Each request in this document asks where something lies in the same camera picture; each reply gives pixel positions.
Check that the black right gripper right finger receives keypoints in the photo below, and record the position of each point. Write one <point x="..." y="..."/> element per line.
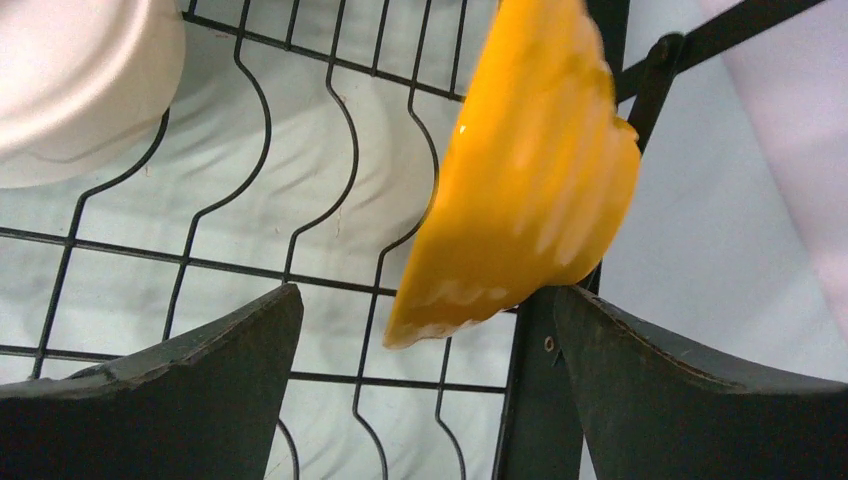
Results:
<point x="656" y="405"/>

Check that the black wire dish rack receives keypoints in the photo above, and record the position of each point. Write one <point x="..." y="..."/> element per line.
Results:
<point x="301" y="146"/>

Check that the white two-handled soup bowl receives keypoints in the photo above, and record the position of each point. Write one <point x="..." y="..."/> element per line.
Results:
<point x="82" y="82"/>

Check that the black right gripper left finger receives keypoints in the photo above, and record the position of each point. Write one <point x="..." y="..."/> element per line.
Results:
<point x="201" y="405"/>

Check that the yellow orange bowl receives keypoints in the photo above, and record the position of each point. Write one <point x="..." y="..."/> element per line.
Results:
<point x="536" y="181"/>

